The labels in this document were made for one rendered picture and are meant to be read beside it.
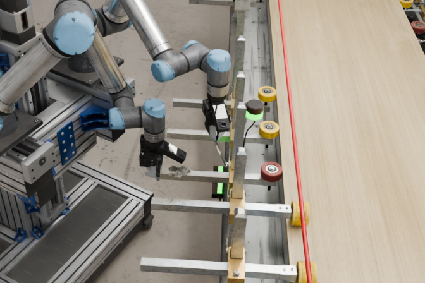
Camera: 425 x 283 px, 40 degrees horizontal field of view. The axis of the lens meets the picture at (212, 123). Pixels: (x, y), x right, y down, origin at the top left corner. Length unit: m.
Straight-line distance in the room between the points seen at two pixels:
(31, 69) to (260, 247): 1.08
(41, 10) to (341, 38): 2.94
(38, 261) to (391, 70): 1.85
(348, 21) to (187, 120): 1.27
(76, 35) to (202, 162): 1.91
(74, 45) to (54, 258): 1.30
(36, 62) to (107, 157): 1.80
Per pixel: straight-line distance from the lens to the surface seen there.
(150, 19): 1.95
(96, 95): 2.43
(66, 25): 1.74
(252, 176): 2.19
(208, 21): 4.98
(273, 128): 2.35
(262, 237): 2.31
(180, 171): 2.17
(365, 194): 2.15
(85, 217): 2.95
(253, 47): 3.42
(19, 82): 1.87
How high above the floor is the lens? 2.36
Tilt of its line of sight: 38 degrees down
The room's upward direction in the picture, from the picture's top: 3 degrees clockwise
